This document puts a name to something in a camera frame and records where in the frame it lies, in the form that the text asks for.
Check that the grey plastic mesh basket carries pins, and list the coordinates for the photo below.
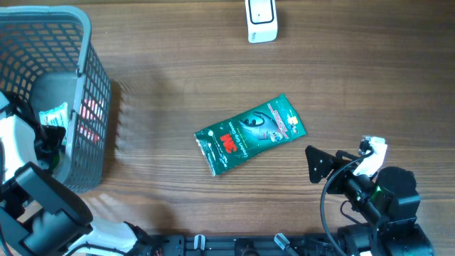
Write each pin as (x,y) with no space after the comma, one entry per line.
(47,58)

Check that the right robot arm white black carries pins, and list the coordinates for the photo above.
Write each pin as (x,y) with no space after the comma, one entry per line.
(387,199)

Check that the small red snack packet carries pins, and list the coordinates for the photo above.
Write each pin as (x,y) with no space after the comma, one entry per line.
(91,111)

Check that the white barcode scanner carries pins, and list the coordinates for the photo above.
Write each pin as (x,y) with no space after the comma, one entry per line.
(262,23)

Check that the green 3M gloves packet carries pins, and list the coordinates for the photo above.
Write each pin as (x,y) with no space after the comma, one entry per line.
(231,142)

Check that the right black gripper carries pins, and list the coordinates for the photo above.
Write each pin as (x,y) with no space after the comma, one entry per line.
(330,163)

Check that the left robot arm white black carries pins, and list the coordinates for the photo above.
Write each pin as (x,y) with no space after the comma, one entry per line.
(39,215)

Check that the light teal tissue pack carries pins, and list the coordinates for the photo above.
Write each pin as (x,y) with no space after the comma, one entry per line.
(55,117)

